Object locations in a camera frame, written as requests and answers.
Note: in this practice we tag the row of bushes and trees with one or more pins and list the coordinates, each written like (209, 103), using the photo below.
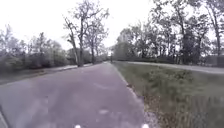
(30, 55)

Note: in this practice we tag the purplish grey asphalt path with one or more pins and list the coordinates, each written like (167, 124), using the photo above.
(83, 93)

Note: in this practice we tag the row of tall trees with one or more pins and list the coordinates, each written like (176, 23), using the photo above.
(180, 40)

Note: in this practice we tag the grass verge strip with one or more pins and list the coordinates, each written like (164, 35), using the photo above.
(180, 90)

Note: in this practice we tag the bare tall tree cluster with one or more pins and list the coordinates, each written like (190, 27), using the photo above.
(84, 33)

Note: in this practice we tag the dark verge strip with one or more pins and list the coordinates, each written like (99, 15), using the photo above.
(30, 72)

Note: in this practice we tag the robot's own part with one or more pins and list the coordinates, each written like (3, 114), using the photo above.
(77, 126)
(145, 126)

